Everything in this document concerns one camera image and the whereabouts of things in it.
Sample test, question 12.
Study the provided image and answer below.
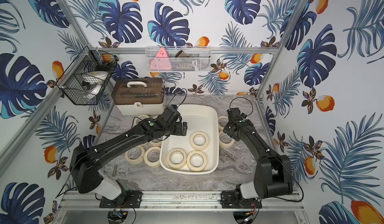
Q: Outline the white plastic storage tray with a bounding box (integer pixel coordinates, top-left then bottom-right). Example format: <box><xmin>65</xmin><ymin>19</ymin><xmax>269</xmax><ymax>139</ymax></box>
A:
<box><xmin>160</xmin><ymin>104</ymin><xmax>219</xmax><ymax>175</ymax></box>

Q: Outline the cream masking tape roll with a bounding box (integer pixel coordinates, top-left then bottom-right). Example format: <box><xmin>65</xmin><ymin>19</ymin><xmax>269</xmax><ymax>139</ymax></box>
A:
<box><xmin>190</xmin><ymin>132</ymin><xmax>210</xmax><ymax>151</ymax></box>
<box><xmin>167</xmin><ymin>148</ymin><xmax>187</xmax><ymax>170</ymax></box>
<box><xmin>134</xmin><ymin>115</ymin><xmax>150</xmax><ymax>126</ymax></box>
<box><xmin>219</xmin><ymin>131</ymin><xmax>235</xmax><ymax>149</ymax></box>
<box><xmin>187</xmin><ymin>151</ymin><xmax>207</xmax><ymax>172</ymax></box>
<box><xmin>149</xmin><ymin>139</ymin><xmax>163</xmax><ymax>147</ymax></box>
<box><xmin>125</xmin><ymin>145</ymin><xmax>145</xmax><ymax>165</ymax></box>
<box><xmin>218</xmin><ymin>116</ymin><xmax>229</xmax><ymax>131</ymax></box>
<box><xmin>144</xmin><ymin>147</ymin><xmax>161</xmax><ymax>168</ymax></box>

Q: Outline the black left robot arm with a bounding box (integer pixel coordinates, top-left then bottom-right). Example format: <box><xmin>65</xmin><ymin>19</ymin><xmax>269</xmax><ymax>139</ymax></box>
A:
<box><xmin>70</xmin><ymin>105</ymin><xmax>188</xmax><ymax>200</ymax></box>

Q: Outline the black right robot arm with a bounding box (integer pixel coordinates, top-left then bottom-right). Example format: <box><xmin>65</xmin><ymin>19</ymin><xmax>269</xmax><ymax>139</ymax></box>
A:
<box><xmin>224</xmin><ymin>108</ymin><xmax>294</xmax><ymax>200</ymax></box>

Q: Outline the brown lidded white toolbox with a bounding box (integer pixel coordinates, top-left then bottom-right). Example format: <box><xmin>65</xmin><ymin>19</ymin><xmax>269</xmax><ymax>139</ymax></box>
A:
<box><xmin>112</xmin><ymin>78</ymin><xmax>166</xmax><ymax>116</ymax></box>

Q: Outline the pink triangle ruler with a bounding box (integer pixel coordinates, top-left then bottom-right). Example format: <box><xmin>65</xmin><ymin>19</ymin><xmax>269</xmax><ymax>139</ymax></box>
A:
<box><xmin>150</xmin><ymin>48</ymin><xmax>172</xmax><ymax>72</ymax></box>

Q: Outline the metal bolt on table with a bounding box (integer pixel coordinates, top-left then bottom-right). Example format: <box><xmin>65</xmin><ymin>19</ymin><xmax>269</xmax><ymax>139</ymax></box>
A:
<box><xmin>112</xmin><ymin>166</ymin><xmax>117</xmax><ymax>177</ymax></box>

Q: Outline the white round item in basket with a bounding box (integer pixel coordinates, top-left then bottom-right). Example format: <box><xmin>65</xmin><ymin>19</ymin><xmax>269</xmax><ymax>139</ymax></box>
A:
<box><xmin>82</xmin><ymin>71</ymin><xmax>108</xmax><ymax>97</ymax></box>

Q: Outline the white mesh wall basket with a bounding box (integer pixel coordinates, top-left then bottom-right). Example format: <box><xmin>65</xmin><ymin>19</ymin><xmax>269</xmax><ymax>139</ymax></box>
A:
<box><xmin>145</xmin><ymin>46</ymin><xmax>212</xmax><ymax>73</ymax></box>

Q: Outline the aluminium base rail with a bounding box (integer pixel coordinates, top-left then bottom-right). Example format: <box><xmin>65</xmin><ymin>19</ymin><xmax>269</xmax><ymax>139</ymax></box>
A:
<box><xmin>58</xmin><ymin>189</ymin><xmax>305</xmax><ymax>212</ymax></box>

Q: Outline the black wire wall basket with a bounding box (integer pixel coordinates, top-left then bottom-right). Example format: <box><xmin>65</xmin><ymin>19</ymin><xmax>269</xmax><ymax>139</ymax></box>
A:
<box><xmin>56</xmin><ymin>46</ymin><xmax>119</xmax><ymax>106</ymax></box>

